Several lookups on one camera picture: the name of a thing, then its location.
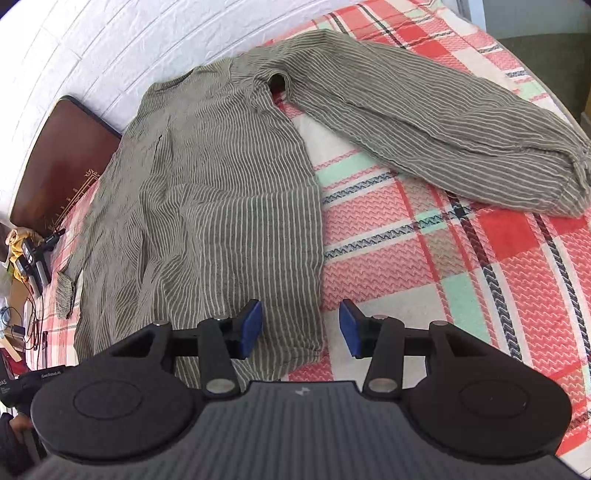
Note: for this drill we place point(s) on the yellow cloth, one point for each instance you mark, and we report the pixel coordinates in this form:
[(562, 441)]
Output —
[(16, 244)]

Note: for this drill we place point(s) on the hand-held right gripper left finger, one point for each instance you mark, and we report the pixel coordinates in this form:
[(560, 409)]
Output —
[(251, 327)]

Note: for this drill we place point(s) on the red plaid bed blanket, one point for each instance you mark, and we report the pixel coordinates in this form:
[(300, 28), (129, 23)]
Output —
[(415, 277)]

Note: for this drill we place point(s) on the pale blue door frame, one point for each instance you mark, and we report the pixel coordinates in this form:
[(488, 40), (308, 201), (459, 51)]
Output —
[(471, 11)]

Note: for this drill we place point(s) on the grey striped shirt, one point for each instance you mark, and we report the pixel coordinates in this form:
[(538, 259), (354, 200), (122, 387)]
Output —
[(207, 207)]

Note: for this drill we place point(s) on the red packet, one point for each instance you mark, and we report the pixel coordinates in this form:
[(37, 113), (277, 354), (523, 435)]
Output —
[(14, 367)]

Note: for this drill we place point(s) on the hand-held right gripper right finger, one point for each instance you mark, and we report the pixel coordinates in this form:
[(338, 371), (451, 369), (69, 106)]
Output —
[(350, 327)]

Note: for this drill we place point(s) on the person's left hand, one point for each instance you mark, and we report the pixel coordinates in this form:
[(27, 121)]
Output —
[(21, 422)]

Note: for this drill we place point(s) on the black idle gripper device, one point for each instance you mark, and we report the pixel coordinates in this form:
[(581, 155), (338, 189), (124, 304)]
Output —
[(34, 263)]

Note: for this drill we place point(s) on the brown wooden headboard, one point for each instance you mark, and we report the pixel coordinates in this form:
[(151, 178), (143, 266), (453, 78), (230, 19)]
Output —
[(60, 157)]

